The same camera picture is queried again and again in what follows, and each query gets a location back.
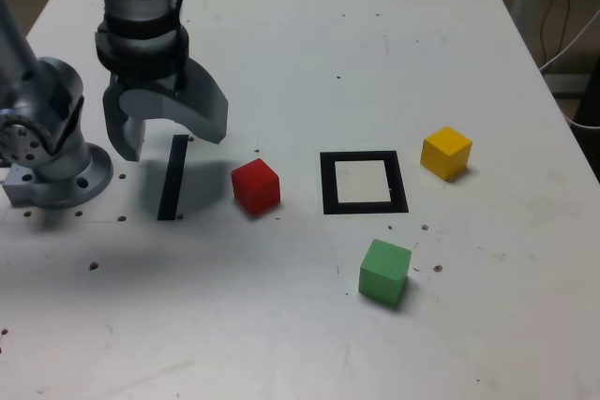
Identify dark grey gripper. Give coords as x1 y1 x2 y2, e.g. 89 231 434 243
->
102 57 230 162

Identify red cube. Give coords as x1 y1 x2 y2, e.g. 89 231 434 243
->
230 158 281 216

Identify green cube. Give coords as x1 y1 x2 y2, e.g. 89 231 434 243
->
357 238 413 309

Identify yellow cube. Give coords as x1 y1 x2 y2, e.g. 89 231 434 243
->
419 126 473 182

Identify black tape square outline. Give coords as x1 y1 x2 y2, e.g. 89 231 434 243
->
319 150 410 215

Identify black tape strip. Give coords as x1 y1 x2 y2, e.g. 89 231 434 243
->
157 134 189 222

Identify thin black hanging cable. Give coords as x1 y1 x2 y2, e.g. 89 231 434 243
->
538 0 576 62

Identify thin white cable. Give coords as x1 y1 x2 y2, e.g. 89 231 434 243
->
537 8 600 74

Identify white cable on floor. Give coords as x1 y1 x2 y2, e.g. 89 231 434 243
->
562 109 600 130

